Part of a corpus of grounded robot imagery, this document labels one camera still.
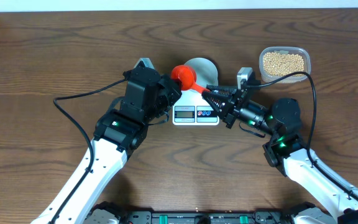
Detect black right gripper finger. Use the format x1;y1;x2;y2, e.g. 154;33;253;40
201;93;229;116
206;85;237;93

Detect red measuring scoop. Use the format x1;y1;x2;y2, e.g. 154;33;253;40
171;65;208;94

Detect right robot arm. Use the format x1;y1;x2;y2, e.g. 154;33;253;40
201;72;358;223

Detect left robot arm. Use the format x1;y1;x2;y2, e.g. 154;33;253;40
33;66;181;223

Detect light blue bowl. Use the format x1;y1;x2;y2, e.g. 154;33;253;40
185;57;218;88

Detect white digital kitchen scale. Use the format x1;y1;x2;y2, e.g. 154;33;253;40
172;90;219;126

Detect clear plastic container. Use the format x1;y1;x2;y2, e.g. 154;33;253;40
259;47;311;82

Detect soybeans in container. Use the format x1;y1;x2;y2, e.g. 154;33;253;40
262;52;305;77

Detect black right camera cable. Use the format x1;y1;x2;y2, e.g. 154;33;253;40
250;71;358;212

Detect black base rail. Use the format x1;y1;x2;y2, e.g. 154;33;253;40
84;201;329;224

